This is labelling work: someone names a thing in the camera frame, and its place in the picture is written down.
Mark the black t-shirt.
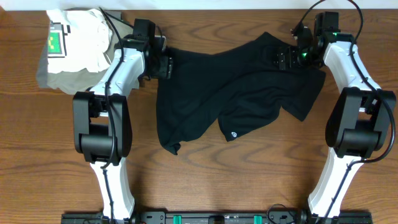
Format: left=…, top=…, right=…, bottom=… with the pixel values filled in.
left=156, top=32, right=326, bottom=154

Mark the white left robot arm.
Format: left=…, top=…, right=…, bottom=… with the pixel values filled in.
left=73, top=35, right=172, bottom=223

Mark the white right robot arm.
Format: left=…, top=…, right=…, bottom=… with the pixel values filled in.
left=277, top=32, right=396, bottom=223

